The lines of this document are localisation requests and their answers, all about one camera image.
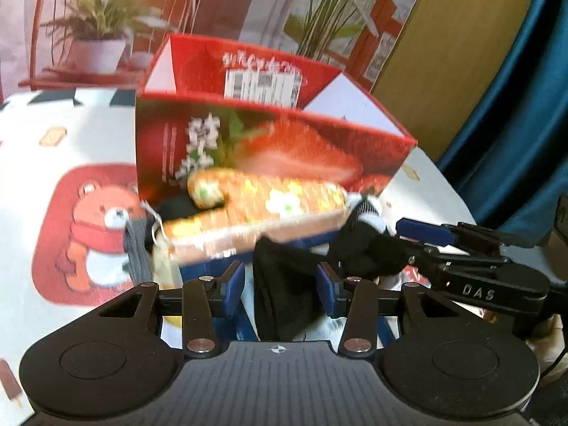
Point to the orange floral cloth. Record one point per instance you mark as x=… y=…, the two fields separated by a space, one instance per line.
x=266 y=199

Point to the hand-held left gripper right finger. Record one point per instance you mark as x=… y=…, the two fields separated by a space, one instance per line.
x=327 y=293

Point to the printed room scene backdrop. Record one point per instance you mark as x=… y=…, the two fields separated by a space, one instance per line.
x=222 y=0

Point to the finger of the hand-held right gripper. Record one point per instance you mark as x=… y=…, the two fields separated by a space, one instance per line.
x=421 y=230
x=461 y=261

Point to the black and white sock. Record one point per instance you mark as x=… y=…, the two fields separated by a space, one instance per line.
x=368 y=248

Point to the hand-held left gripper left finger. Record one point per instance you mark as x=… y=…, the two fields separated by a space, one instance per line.
x=231 y=290

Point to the red strawberry print cardboard box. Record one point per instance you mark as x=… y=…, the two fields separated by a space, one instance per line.
x=377 y=159

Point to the dark grey ribbed sock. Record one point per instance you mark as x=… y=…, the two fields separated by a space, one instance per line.
x=137 y=248

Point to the blue curtain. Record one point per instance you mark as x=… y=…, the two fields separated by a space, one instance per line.
x=532 y=142

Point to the wooden panel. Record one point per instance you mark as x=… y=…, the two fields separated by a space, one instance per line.
x=466 y=53

